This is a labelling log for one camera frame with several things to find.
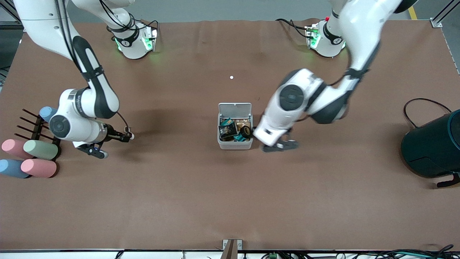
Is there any small white lidded bin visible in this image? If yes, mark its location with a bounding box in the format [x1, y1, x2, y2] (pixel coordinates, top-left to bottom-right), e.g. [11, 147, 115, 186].
[217, 103, 254, 150]

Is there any dark snack packet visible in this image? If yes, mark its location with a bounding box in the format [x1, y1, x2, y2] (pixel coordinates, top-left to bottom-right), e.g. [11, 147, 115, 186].
[219, 123, 238, 140]

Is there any blue cup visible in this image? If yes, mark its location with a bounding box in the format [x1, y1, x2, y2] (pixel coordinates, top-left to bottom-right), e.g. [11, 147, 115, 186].
[39, 106, 59, 123]
[0, 159, 31, 179]

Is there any mint green cup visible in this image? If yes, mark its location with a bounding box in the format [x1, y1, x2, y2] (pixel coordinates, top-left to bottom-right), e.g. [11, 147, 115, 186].
[23, 139, 59, 161]

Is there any dark wooden peg rack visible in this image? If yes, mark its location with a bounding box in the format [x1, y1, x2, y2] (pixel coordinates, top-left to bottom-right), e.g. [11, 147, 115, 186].
[14, 108, 61, 159]

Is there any pink cup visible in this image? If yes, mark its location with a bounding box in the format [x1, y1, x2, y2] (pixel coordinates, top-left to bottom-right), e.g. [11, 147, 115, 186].
[1, 139, 33, 159]
[20, 158, 58, 179]

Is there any dark teal cylindrical device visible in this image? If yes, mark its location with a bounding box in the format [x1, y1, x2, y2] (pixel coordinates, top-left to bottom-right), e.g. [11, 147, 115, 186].
[401, 109, 460, 188]

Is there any black right base cable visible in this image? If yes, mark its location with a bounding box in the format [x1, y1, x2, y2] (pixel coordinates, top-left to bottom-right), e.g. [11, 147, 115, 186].
[138, 19, 159, 37]

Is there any black base cable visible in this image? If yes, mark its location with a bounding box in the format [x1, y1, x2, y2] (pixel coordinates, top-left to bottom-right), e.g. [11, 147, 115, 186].
[276, 18, 315, 39]
[138, 19, 159, 37]

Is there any black device cable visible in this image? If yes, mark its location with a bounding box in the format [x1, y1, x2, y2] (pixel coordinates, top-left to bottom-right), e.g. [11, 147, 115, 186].
[403, 97, 453, 129]

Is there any black left base cable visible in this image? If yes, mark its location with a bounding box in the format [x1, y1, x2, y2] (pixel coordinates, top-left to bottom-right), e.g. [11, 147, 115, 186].
[276, 18, 315, 39]

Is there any aluminium frame profile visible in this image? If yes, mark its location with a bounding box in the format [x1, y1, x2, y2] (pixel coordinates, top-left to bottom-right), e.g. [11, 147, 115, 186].
[430, 0, 460, 29]
[0, 0, 26, 31]

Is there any black floor cable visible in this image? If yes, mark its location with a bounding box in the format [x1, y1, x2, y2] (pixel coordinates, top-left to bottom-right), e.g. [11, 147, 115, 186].
[374, 244, 460, 259]

